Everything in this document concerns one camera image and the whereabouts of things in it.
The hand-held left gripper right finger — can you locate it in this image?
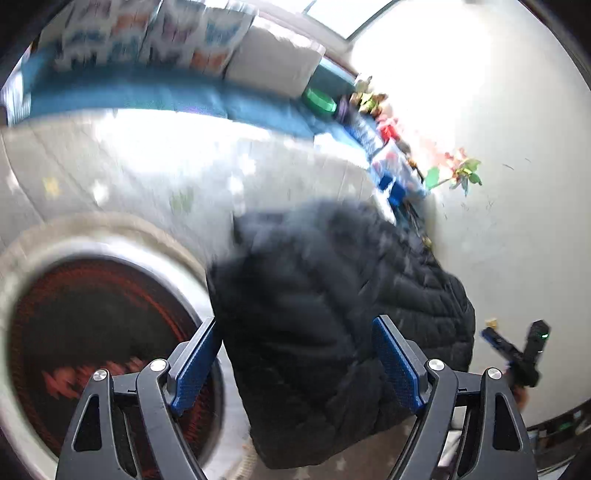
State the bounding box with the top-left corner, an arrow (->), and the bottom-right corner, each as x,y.
372,315 -> 539,480

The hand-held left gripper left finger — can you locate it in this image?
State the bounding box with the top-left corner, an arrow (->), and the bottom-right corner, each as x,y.
55,316 -> 225,480

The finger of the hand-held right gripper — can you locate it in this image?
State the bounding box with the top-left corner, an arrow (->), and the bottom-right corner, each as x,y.
480,328 -> 526,366

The black puffer jacket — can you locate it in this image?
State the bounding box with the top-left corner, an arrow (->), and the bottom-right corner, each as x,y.
205,198 -> 477,469

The colourful picture book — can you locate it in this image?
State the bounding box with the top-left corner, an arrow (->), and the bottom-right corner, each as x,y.
369,137 -> 431,199

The grey star play mat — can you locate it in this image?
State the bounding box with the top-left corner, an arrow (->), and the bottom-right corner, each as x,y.
0,104 -> 398,296

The green yellow plush toy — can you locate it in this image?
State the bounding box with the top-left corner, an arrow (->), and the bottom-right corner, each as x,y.
353,75 -> 389,115

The green round lid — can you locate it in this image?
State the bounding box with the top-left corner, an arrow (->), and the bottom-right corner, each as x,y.
302,88 -> 339,117

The blue bench cushion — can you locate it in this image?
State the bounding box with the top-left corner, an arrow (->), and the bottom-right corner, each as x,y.
11,48 -> 372,155

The teal cushion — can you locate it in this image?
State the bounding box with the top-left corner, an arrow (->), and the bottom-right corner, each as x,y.
309,58 -> 360,97

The white pillow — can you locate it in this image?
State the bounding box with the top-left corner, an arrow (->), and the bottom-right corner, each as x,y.
225,22 -> 326,100

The butterfly print pillow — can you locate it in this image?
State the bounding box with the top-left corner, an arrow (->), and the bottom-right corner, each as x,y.
143,0 -> 257,78
37,0 -> 155,72

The window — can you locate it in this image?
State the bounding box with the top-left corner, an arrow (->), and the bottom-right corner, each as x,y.
302,0 -> 404,43

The paper flower wall decoration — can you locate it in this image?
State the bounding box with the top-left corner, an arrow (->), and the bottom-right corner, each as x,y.
425,147 -> 485,198

